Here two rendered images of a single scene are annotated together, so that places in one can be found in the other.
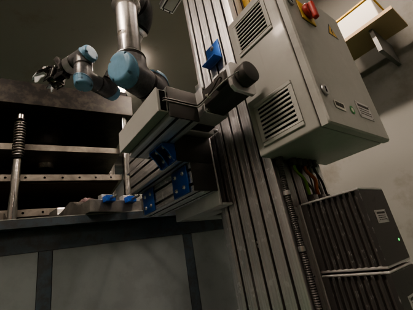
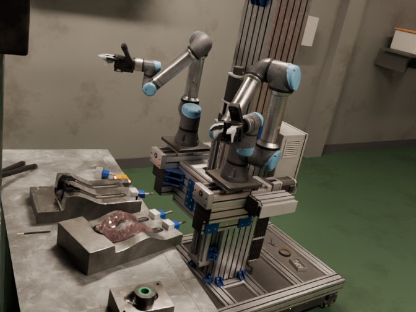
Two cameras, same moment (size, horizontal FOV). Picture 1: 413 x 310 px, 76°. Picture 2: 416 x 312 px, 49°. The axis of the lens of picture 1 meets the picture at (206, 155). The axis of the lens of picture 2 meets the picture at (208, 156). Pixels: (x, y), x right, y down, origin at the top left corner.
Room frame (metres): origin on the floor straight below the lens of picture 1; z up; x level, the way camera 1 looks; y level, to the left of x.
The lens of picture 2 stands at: (1.01, 2.42, 1.98)
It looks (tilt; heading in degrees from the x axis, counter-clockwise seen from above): 21 degrees down; 272
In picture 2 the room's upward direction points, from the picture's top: 11 degrees clockwise
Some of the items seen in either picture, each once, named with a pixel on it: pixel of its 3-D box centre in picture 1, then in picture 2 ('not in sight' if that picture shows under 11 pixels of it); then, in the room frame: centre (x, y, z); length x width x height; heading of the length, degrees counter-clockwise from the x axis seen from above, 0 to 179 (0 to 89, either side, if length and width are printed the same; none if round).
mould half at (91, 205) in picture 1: (93, 212); (122, 233); (1.37, 0.64, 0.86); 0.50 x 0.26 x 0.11; 50
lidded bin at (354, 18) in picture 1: (359, 29); not in sight; (1.94, -1.56, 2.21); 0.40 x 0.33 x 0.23; 40
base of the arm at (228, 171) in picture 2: not in sight; (236, 168); (0.92, 0.16, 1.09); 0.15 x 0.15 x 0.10
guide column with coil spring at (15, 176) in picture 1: (13, 200); not in sight; (1.68, 1.32, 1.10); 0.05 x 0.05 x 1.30
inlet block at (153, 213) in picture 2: (131, 198); (161, 214); (1.24, 0.39, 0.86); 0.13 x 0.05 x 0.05; 50
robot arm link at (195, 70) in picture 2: not in sight; (194, 77); (1.27, -0.35, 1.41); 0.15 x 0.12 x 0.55; 104
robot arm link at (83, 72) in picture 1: (86, 78); (243, 142); (0.93, 0.45, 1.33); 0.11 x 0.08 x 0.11; 156
